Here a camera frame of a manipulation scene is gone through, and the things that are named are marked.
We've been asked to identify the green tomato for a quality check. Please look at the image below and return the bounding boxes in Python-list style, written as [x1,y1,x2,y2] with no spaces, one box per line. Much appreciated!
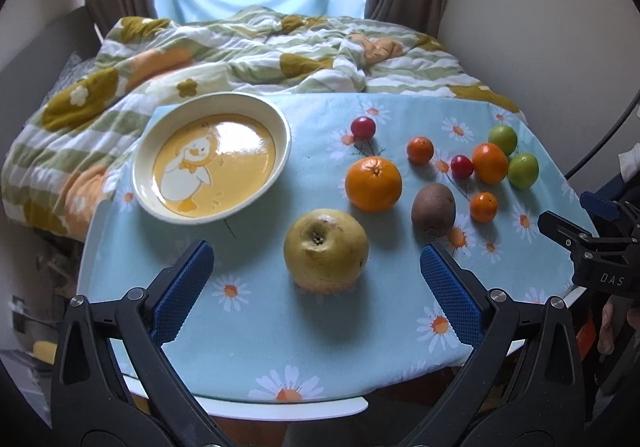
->
[487,124,518,157]
[508,152,539,189]

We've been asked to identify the small orange tangerine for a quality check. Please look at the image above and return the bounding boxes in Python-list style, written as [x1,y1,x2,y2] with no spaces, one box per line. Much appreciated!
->
[406,136,435,166]
[470,192,499,224]

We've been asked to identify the orange tomato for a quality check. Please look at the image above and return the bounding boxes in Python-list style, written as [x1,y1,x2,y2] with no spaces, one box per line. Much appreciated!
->
[472,143,509,185]

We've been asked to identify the red cherry tomato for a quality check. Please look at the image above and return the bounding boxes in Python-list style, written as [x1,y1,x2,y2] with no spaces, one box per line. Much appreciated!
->
[450,155,475,181]
[350,117,376,141]

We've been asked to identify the brown kiwi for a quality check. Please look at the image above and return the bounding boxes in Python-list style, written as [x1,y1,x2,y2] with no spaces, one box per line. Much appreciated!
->
[411,183,456,238]

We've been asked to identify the large orange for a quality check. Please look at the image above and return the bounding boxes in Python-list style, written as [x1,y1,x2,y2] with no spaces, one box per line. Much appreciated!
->
[344,156,402,213]

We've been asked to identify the large yellow pear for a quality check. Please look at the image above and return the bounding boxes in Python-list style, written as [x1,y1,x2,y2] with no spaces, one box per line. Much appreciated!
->
[283,209,369,294]

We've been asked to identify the person's right hand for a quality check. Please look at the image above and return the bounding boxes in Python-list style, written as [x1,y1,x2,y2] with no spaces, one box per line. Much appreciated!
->
[598,295,640,355]

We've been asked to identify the blue daisy tablecloth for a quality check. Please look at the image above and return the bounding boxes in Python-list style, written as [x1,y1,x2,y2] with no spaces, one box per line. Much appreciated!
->
[79,94,591,401]

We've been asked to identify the striped floral quilt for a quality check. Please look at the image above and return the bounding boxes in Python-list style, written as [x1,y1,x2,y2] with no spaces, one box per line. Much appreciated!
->
[1,6,516,240]

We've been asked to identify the cream bowl with duck print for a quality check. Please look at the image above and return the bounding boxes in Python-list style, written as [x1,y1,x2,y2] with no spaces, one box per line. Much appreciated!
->
[131,93,292,225]

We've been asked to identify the black cable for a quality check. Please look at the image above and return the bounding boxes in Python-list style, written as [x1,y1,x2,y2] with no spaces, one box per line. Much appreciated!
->
[564,90,640,181]

